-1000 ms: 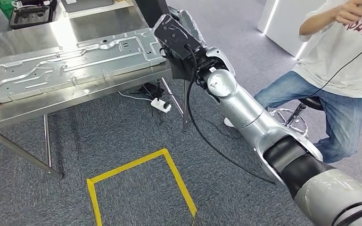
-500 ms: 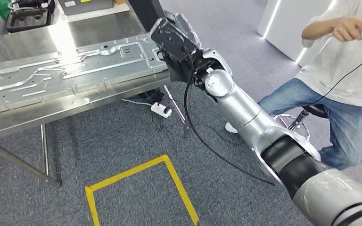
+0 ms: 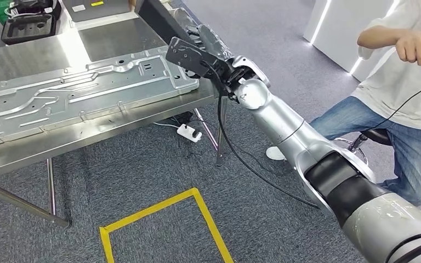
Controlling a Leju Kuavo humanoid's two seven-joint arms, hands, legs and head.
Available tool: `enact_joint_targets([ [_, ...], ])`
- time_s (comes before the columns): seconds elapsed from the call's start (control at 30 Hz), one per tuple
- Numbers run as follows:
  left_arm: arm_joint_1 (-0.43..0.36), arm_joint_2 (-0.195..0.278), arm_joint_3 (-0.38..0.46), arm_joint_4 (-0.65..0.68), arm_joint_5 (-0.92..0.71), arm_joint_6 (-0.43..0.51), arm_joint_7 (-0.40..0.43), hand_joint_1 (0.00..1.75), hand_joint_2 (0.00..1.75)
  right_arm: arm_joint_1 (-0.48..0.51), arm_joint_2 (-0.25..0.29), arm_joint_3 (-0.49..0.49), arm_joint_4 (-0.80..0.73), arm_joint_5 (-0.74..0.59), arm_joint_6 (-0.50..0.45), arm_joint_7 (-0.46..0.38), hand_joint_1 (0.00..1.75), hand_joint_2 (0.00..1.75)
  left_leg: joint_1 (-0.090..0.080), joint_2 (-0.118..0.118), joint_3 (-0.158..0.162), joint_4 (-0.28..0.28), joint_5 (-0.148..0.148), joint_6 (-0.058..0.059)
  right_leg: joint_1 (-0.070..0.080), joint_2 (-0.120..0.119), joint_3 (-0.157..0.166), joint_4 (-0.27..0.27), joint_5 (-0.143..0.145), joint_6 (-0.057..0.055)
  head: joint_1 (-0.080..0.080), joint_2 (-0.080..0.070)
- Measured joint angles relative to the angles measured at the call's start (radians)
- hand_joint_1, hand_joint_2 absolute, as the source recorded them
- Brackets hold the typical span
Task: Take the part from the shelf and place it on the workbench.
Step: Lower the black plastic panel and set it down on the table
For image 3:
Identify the person's left hand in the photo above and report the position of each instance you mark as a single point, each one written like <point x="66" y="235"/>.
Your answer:
<point x="414" y="47"/>

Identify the white power strip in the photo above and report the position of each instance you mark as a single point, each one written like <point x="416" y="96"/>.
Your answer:
<point x="187" y="131"/>

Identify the person's left forearm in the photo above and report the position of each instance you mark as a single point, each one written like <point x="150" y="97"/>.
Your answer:
<point x="377" y="38"/>

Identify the white lit plinth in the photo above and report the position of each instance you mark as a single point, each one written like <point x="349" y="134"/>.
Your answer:
<point x="341" y="29"/>

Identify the black plastic plate frame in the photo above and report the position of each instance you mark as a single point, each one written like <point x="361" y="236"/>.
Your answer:
<point x="156" y="18"/>

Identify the person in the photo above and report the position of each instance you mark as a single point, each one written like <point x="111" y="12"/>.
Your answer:
<point x="395" y="94"/>

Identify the stamped metal panel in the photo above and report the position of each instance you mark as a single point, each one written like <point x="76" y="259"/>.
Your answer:
<point x="87" y="90"/>

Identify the black tool case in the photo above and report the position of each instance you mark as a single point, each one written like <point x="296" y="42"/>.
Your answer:
<point x="29" y="29"/>

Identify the steel workbench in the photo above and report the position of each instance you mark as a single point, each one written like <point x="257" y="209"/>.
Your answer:
<point x="116" y="40"/>

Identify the yellow floor tape square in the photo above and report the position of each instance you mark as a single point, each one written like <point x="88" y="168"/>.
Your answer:
<point x="152" y="209"/>

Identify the black stool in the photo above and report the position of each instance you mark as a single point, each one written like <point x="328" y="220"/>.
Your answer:
<point x="377" y="136"/>

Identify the grey panel with labels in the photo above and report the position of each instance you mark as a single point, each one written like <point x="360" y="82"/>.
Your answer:
<point x="101" y="12"/>

